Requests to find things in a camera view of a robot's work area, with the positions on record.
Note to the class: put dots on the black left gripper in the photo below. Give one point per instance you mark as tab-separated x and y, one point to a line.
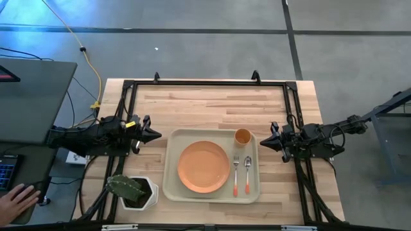
139	133

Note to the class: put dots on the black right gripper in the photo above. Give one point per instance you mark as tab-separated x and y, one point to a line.
289	141

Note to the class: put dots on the orange plastic cup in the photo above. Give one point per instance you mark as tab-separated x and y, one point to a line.
242	138

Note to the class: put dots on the orange plastic plate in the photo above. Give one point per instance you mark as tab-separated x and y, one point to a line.
202	167

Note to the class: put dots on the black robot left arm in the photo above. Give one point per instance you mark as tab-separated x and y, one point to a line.
86	139

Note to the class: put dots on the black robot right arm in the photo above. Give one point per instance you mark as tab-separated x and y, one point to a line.
316	133

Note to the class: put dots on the beige plastic tray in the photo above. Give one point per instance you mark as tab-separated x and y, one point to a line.
173	144

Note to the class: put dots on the yellow tag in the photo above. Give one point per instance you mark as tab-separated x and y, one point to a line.
130	124

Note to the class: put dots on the black table clamp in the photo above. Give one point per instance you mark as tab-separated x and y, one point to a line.
256	76
156	77

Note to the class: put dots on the white hexagonal plant pot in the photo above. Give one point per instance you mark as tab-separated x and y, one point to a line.
153	195

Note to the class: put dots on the green cactus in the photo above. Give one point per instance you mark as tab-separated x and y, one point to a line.
123	189

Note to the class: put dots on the small white box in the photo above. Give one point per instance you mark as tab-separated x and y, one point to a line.
75	158

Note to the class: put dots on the dark desk surface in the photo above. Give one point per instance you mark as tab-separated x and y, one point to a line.
38	157

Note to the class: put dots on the grey metal cart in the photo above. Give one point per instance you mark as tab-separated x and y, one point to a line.
391	144

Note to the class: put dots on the grey desk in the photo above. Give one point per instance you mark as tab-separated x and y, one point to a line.
35	102

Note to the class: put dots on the black computer mouse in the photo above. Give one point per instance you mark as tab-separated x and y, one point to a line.
30	187

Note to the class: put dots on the keyboard with blue backlight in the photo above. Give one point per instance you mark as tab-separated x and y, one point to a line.
6	173

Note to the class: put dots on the person's hand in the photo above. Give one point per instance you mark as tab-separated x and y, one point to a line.
13	205

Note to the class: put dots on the black screen corner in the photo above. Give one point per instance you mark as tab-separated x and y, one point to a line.
6	77

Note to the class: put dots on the black aluminium table frame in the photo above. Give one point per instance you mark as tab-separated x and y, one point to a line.
208	83

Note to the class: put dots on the silver metal bracket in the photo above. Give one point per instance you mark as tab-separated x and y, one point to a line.
298	228
118	227

